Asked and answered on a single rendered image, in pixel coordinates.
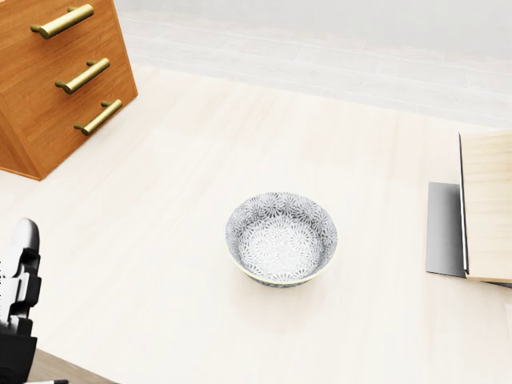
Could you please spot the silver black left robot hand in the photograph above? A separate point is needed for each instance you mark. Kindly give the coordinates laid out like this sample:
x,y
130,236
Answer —
x,y
18,352

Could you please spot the small wooden drawer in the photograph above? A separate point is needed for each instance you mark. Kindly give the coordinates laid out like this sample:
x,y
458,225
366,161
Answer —
x,y
60,148

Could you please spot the wooden cabinet with drawers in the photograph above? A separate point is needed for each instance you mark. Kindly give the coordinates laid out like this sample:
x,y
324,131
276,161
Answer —
x,y
24,132

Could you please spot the medium wooden drawer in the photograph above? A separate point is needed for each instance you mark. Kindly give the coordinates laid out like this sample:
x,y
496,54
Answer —
x,y
44,108

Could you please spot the grey floral patterned bowl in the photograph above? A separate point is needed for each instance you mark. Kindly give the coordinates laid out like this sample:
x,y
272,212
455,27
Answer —
x,y
280,244

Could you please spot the large wooden drawer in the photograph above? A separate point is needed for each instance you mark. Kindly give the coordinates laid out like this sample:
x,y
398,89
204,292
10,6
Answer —
x,y
28,60

